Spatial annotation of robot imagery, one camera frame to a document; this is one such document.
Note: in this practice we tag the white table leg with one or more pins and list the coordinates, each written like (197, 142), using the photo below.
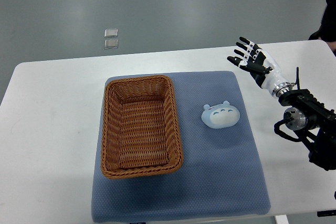
(281, 219)

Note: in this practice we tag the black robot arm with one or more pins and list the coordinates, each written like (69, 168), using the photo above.
(307, 121)

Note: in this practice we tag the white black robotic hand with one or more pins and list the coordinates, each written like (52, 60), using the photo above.
(263, 68)

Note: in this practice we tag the person in black clothing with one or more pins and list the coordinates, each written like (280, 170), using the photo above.
(326, 32)

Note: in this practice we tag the brown wicker basket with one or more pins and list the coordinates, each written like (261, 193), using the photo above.
(140, 129)

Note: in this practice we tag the blue quilted mat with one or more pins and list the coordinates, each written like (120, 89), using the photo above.
(221, 175)

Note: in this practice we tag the blue white plush toy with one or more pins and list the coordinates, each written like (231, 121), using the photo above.
(220, 116)

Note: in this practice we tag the upper metal floor plate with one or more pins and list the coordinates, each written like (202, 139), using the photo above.
(111, 32)

